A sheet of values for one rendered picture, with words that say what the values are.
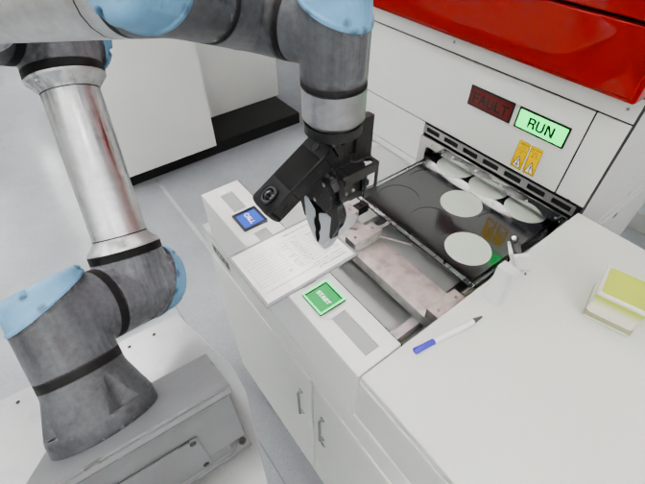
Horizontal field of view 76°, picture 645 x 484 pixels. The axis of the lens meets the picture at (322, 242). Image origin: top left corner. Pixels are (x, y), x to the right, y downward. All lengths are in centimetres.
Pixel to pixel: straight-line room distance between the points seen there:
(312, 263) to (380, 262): 18
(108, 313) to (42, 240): 197
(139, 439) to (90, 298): 21
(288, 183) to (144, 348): 53
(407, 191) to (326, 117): 63
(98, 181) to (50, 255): 181
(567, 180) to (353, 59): 68
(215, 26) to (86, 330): 43
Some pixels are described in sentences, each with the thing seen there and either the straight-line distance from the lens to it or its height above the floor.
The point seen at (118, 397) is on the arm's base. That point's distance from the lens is 67.
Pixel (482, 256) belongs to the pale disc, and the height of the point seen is 90.
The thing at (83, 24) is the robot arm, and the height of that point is 143.
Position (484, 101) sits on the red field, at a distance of 107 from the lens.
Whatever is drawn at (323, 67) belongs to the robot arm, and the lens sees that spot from 45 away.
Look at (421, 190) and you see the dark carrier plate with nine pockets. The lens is 108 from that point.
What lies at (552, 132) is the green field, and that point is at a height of 110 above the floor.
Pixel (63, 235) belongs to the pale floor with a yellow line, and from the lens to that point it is 260.
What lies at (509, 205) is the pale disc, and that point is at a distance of 110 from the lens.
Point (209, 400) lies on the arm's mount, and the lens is 59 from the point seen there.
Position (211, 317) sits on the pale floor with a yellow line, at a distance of 194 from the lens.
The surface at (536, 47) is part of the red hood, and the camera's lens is 93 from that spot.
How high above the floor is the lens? 156
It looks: 46 degrees down
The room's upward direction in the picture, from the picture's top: straight up
